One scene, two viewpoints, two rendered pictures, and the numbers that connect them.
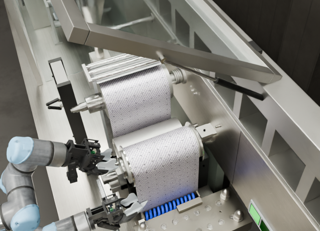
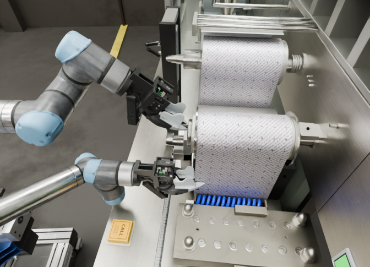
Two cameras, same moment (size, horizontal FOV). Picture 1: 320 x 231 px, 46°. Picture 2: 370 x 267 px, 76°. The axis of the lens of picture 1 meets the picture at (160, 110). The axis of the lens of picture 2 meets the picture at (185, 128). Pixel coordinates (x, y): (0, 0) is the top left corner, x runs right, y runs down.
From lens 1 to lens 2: 0.66 m
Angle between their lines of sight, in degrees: 17
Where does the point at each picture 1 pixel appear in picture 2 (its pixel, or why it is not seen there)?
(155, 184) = (220, 167)
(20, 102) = not seen: hidden behind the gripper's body
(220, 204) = (288, 228)
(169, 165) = (245, 150)
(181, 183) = (250, 181)
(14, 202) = (36, 102)
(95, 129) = (194, 108)
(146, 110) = (244, 87)
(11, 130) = not seen: hidden behind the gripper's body
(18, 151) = (64, 43)
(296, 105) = not seen: outside the picture
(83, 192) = (157, 152)
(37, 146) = (91, 50)
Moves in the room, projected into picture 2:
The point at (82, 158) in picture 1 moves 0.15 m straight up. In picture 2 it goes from (145, 96) to (136, 37)
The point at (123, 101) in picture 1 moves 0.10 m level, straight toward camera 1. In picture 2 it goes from (221, 62) to (215, 80)
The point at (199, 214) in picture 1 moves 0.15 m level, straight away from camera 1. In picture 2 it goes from (258, 227) to (276, 189)
